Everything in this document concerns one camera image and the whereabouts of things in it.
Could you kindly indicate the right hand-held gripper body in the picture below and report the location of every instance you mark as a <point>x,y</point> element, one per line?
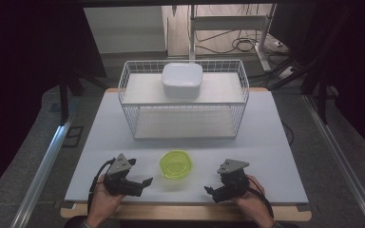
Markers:
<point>233,185</point>

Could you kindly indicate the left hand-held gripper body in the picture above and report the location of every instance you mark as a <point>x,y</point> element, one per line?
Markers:
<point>120,182</point>

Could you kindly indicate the green translucent bowl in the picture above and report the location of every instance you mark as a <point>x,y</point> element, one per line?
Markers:
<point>176,164</point>

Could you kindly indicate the white square bowl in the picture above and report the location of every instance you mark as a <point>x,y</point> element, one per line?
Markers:
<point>182,77</point>

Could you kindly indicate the person's right hand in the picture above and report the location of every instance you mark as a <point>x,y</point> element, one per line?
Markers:
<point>253,202</point>

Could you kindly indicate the person's left hand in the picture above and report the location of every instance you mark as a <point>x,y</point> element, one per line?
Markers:
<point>103,205</point>

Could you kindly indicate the wooden table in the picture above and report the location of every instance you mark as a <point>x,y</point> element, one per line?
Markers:
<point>177,212</point>

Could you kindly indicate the black metal stand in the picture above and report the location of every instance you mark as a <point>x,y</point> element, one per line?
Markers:
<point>64,101</point>
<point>322,101</point>

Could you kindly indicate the white power strip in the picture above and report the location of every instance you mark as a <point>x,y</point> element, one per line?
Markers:
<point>287,72</point>

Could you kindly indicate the grey cabinet panel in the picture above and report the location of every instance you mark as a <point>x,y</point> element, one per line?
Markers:
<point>125,28</point>

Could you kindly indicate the dark curtain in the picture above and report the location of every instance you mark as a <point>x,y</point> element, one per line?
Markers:
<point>355,63</point>
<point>22,79</point>

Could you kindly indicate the black floor frame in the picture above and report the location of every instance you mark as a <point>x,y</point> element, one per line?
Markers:
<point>73,136</point>

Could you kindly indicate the aluminium floor rail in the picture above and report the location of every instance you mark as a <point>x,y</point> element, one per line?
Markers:
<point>342,161</point>
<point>42,171</point>

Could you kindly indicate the white metal desk frame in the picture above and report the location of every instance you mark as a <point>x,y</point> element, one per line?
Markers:
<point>228,22</point>

